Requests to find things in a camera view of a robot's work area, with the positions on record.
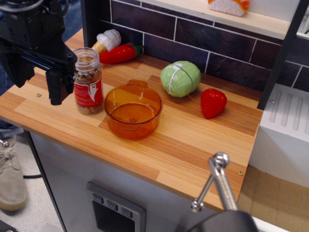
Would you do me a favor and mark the red toy strawberry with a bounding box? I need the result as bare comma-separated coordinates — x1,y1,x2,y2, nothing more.
201,88,227,119

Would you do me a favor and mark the beige suede shoe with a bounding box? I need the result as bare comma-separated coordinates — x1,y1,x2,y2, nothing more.
0,137,27,211

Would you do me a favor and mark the metal clamp screw handle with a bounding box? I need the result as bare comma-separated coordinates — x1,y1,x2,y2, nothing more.
190,151,260,232

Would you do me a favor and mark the toy ice cream cone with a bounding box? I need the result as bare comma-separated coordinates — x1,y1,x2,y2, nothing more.
92,29,121,55

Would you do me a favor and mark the light wooden shelf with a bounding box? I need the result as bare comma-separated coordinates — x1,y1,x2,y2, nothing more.
142,0,290,40

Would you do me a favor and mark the green toy cabbage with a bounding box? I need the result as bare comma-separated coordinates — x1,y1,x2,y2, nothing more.
160,61,201,98

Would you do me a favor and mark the red toy chili pepper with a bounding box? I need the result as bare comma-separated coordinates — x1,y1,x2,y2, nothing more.
99,43,143,64

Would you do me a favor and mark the clear almond jar red label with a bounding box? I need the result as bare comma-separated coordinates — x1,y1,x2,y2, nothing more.
73,47,104,115

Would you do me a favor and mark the orange transparent plastic pot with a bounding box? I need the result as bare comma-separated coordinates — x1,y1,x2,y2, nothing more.
104,79,163,140

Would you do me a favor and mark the white ribbed sink block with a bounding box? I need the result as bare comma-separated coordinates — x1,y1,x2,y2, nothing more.
249,84,309,187

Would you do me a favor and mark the grey oven control panel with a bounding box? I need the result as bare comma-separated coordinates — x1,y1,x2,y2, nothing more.
86,182,146,232

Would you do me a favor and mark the toy salmon sushi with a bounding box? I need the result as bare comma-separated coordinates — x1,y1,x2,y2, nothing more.
208,0,250,16

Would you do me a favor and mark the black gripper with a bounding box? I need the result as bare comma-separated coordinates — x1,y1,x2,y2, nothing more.
0,0,76,105

